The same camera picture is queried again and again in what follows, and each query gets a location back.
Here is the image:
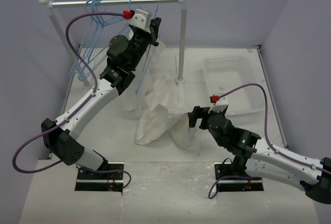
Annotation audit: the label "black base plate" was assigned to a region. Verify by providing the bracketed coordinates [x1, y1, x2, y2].
[74, 166, 124, 193]
[214, 158, 264, 192]

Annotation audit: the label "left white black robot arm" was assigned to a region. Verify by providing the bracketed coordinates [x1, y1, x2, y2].
[41, 17, 161, 179]

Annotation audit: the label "white skirt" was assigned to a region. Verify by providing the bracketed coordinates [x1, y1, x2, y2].
[121, 35, 165, 117]
[135, 76, 202, 155]

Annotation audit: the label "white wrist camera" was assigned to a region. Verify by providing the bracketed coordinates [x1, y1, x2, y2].
[129, 9, 152, 33]
[209, 95, 229, 115]

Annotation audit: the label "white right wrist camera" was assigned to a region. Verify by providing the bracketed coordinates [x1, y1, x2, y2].
[209, 95, 229, 115]

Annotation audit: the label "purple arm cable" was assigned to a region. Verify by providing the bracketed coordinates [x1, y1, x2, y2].
[12, 11, 132, 190]
[208, 83, 331, 200]

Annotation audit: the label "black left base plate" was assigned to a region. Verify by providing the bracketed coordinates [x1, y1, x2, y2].
[74, 166, 124, 193]

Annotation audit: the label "silver clothes rack rail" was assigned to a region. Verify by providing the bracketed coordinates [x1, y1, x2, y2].
[51, 0, 182, 8]

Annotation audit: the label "light blue empty hangers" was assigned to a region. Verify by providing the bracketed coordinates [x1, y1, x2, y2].
[69, 0, 132, 84]

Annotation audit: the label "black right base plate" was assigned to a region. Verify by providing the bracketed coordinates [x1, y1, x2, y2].
[214, 158, 264, 192]

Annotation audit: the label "white hanging skirt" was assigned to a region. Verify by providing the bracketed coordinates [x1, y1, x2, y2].
[121, 35, 165, 117]

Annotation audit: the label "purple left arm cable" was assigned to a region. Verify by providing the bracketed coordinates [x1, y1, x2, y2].
[12, 11, 132, 190]

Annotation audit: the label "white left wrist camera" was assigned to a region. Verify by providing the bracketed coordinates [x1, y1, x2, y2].
[129, 9, 152, 33]

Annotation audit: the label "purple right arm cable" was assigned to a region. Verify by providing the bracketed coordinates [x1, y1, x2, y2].
[208, 83, 331, 200]

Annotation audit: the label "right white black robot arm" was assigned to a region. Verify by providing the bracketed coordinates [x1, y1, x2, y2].
[188, 106, 330, 204]

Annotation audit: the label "white perforated plastic basket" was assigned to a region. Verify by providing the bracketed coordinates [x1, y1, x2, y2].
[202, 55, 264, 116]

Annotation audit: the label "white right rack post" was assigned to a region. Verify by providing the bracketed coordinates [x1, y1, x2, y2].
[174, 0, 191, 106]

